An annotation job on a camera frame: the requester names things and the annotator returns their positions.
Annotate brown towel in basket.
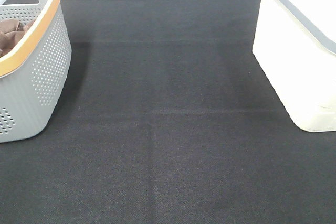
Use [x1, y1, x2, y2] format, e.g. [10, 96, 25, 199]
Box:
[1, 19, 35, 57]

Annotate black table cloth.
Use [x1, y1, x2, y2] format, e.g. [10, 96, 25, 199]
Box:
[1, 0, 335, 223]

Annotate grey perforated basket orange rim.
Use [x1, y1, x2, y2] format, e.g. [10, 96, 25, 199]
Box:
[1, 0, 71, 143]

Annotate white basket grey rim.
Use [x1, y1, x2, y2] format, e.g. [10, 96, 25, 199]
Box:
[253, 0, 335, 132]

